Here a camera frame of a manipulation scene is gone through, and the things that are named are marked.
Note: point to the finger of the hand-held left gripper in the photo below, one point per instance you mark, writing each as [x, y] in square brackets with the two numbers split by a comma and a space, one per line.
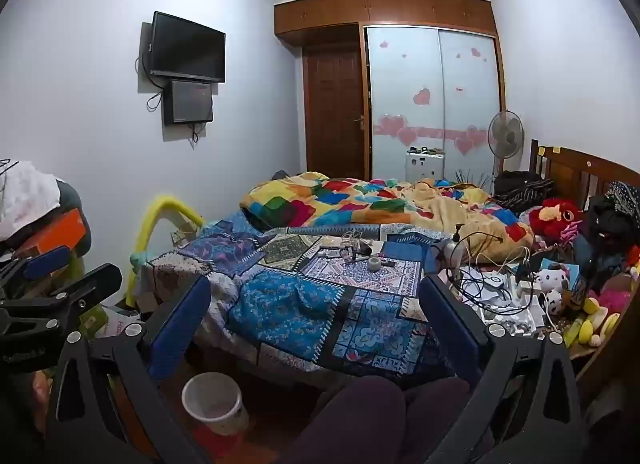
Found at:
[90, 289]
[50, 258]

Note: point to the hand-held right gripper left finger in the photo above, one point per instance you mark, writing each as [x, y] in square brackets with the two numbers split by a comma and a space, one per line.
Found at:
[180, 324]

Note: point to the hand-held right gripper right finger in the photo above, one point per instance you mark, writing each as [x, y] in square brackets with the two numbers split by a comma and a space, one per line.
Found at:
[450, 329]

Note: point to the white plastic bin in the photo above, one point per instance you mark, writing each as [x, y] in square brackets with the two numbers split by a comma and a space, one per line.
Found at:
[210, 394]

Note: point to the grey tape roll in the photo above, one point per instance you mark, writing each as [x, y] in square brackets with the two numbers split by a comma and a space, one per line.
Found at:
[374, 264]

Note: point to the orange box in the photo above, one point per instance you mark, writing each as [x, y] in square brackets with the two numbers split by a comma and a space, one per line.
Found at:
[55, 234]

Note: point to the white shopping bag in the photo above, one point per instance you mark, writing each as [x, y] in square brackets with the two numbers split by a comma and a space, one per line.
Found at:
[119, 321]

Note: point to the white towel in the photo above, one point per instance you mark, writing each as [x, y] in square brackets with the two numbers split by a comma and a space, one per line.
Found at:
[27, 194]

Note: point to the yellow foam tube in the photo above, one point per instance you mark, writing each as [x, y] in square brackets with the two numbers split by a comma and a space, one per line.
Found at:
[150, 214]

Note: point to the blue patterned bedsheet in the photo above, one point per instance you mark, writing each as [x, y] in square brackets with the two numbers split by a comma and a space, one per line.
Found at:
[280, 304]

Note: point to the spotted dog plush toy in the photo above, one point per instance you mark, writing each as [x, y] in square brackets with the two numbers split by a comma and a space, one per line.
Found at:
[552, 284]

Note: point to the person's purple trousers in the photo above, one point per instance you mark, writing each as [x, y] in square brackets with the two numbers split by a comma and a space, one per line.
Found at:
[360, 419]

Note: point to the yellow plush toy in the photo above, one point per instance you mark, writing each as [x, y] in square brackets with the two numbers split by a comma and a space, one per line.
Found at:
[595, 319]

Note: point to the red plush toy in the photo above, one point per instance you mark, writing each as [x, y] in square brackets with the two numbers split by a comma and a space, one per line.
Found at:
[550, 219]

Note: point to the black striped bag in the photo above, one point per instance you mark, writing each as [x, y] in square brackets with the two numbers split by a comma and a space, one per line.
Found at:
[522, 186]

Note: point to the small white cabinet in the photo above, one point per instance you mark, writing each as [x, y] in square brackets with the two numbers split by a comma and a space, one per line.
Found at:
[425, 167]

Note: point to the colourful patchwork quilt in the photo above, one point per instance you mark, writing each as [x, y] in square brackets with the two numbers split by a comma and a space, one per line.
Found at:
[350, 199]

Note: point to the black clothes pile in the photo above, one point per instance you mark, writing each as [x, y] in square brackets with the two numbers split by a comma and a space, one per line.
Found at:
[610, 224]

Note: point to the wooden headboard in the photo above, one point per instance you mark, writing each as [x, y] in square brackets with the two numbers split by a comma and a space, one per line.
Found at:
[570, 173]

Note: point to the standing fan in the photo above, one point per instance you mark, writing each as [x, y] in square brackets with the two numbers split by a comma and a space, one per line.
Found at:
[505, 134]

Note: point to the frosted sliding wardrobe doors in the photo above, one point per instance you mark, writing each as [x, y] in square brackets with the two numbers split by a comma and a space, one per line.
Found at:
[405, 83]

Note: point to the brown wooden door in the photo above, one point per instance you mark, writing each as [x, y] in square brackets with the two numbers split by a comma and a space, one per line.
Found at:
[332, 108]

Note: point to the wooden overhead cabinet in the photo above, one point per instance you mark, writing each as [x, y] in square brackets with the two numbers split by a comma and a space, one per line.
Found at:
[380, 6]

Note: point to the small black wall monitor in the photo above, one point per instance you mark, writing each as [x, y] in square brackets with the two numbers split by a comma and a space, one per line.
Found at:
[189, 102]

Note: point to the black wall television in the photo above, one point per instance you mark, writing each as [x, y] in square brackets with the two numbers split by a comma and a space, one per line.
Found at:
[187, 46]

